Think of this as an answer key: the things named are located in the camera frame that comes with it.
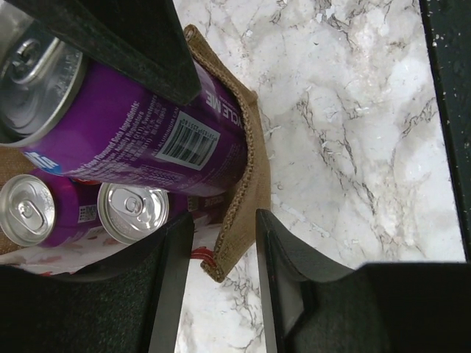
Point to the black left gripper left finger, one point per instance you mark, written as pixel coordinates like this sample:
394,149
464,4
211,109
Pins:
128,302

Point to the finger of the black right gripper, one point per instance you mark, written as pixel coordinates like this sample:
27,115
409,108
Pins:
142,39

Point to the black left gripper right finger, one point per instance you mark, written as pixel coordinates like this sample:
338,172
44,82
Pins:
311,303

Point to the purple fanta can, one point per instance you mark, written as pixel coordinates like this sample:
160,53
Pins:
42,209
74,117
130,213

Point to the purple Fanta can front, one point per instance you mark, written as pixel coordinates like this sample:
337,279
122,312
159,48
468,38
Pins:
74,117

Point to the purple Fanta can back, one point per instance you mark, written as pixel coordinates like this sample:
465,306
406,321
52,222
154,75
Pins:
42,209

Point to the red cola can back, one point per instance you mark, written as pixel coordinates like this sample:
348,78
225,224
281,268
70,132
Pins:
85,182

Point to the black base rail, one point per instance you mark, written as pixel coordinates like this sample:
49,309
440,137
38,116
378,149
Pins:
447,33

